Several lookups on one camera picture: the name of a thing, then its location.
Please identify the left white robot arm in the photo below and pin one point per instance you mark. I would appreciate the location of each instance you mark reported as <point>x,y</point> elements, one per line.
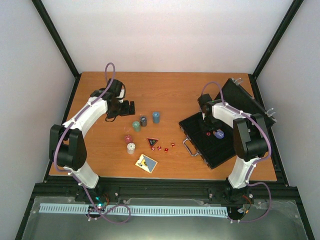
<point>67,149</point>

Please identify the black poker set case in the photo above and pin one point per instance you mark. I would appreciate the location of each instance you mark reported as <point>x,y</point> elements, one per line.
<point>216,151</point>

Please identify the white poker chip stack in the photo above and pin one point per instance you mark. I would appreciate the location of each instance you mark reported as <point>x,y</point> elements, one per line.
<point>131,148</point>

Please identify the light blue cable duct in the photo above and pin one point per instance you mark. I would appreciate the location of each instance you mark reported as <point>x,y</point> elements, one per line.
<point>135,210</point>

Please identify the blue poker chip stack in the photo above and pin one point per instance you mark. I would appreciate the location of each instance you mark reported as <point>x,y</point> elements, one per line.
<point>156,117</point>

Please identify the playing card deck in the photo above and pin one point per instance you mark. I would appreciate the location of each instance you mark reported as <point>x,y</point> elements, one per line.
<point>146,163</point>

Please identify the black aluminium base frame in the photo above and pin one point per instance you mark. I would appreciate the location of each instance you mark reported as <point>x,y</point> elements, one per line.
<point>126,188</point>

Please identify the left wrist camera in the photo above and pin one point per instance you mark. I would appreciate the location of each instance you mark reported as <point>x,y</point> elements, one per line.
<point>122,94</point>

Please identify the purple blind button chips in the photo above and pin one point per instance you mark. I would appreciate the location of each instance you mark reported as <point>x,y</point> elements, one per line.
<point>219,134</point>

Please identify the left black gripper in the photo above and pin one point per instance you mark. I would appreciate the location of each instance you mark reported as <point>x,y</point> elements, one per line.
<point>126,111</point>

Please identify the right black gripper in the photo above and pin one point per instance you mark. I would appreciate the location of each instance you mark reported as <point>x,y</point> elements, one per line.
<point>218,124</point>

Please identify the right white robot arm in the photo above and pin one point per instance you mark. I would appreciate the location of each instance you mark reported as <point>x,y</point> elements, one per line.
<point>250,141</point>

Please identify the red poker chip stack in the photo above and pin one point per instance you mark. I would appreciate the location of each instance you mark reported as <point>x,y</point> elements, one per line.
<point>128,139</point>

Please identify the black triangular card box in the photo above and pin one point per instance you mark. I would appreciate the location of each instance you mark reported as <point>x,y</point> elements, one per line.
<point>152,141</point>

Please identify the green poker chip stack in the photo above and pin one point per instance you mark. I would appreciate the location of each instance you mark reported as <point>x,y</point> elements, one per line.
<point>136,126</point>

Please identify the black poker chip stack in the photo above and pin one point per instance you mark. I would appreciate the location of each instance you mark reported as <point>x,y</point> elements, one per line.
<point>143,121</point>

